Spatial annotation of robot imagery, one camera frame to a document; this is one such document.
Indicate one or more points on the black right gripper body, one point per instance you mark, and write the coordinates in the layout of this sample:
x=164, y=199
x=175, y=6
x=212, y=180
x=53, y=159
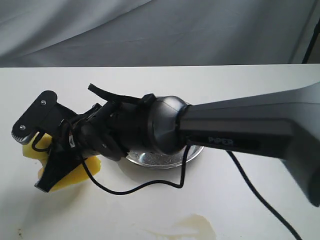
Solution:
x=111, y=130

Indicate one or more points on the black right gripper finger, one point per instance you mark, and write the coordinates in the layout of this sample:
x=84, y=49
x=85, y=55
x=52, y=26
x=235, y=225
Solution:
x=61, y=162

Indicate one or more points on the yellow sponge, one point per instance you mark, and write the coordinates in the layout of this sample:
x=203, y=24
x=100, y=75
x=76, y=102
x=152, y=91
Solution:
x=76, y=176

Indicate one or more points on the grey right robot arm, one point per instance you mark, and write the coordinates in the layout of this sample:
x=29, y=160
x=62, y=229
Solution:
x=283, y=125

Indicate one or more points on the round steel bowl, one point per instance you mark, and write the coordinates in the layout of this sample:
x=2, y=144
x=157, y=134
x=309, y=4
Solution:
x=156, y=161

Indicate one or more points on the white backdrop cloth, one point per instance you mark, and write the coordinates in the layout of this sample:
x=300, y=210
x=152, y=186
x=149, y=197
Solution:
x=148, y=33

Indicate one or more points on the black stand pole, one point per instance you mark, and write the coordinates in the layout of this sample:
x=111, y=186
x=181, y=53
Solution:
x=312, y=32

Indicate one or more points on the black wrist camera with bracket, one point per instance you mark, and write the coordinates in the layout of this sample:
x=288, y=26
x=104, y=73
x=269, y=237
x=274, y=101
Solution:
x=44, y=115

